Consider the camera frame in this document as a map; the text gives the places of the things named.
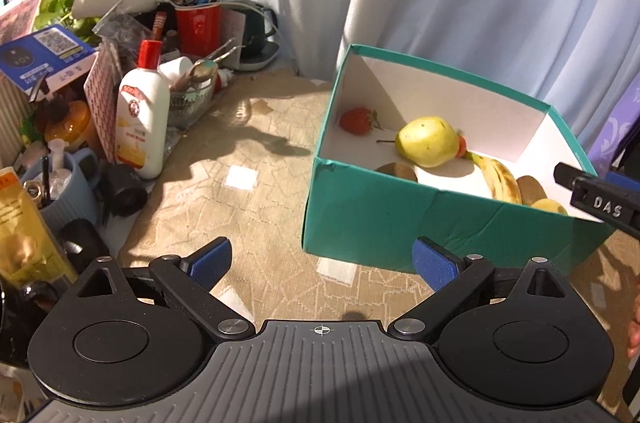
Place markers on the red strawberry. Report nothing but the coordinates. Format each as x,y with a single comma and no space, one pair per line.
359,121

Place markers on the glass bowl with utensils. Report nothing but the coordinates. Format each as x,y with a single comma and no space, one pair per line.
192,86

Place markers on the green plant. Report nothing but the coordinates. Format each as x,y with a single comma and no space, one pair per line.
60,12

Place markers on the person right hand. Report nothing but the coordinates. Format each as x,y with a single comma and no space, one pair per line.
633,334

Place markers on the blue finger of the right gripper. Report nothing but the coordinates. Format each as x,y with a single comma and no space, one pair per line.
623,181

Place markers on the red cherry tomato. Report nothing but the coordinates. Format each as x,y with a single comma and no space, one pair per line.
462,147

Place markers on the dark green mug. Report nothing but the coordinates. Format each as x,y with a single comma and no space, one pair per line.
261,23

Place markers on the red patterned card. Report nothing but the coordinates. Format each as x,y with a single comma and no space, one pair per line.
101,88

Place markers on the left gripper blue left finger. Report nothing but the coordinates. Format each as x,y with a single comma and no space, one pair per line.
208,265

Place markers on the blue QR code box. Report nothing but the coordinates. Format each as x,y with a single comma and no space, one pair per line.
53,54

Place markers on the teal cardboard box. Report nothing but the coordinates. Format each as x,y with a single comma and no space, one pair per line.
356,214

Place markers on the yellow banana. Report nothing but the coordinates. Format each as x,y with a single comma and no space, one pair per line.
500,181

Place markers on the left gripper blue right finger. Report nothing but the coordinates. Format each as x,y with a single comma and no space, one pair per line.
434,264

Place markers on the yellow snack packet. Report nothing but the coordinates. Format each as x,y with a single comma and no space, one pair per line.
28,251

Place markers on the orange jar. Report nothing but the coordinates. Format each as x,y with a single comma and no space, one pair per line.
72,123

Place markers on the purple paper bag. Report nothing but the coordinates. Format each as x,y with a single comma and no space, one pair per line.
616,130

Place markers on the red pen cup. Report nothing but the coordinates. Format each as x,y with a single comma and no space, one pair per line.
198,29

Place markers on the yellow orange mango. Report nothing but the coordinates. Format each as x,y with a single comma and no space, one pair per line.
549,205

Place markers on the black round cap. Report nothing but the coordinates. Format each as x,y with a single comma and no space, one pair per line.
123,192

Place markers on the green yellow pear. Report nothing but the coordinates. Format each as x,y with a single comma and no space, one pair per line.
428,142

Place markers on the brown kiwi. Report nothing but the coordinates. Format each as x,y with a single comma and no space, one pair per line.
530,189
399,170

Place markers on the white lotion bottle red cap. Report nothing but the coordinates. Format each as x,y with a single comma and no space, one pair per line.
142,114

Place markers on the blue grey mug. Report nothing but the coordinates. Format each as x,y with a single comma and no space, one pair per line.
72,191

